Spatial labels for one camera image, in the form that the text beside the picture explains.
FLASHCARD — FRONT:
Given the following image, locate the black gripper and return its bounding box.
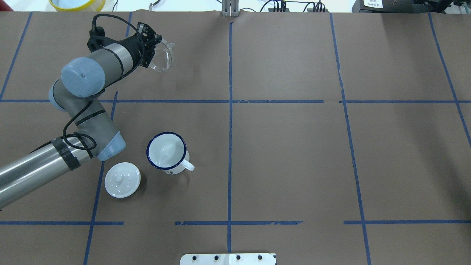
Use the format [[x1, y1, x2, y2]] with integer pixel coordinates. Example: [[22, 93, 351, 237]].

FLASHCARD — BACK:
[[121, 22, 163, 69]]

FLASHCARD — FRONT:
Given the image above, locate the clear glass funnel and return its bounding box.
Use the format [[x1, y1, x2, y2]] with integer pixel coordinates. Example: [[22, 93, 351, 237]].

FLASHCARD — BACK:
[[148, 39, 175, 73]]

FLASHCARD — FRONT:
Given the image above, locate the white ceramic lid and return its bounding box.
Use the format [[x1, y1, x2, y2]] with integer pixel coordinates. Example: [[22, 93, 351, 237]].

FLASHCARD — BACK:
[[105, 162, 141, 198]]

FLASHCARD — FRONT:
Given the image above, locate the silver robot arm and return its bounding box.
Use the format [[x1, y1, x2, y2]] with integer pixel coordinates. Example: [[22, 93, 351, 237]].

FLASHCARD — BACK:
[[1, 22, 164, 208]]

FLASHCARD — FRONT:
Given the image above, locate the yellow tape roll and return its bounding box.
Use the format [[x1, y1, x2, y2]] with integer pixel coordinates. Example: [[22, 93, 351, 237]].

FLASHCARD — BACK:
[[49, 0, 106, 12]]

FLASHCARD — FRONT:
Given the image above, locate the white enamel mug blue rim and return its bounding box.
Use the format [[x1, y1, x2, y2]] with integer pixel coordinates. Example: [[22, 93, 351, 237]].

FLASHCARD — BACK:
[[146, 131, 195, 175]]

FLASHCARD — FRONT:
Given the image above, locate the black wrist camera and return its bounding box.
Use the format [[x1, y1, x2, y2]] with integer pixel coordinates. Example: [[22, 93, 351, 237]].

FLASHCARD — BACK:
[[87, 28, 106, 52]]

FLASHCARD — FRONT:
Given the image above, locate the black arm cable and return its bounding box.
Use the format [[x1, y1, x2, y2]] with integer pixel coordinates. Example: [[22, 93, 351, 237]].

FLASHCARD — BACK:
[[62, 14, 145, 159]]

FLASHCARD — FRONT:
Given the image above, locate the aluminium frame post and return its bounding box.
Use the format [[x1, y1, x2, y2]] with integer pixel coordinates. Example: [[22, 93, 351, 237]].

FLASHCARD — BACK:
[[220, 0, 240, 17]]

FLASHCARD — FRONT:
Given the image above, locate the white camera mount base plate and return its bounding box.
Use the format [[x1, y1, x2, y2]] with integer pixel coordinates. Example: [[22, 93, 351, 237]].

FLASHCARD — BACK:
[[180, 253, 277, 265]]

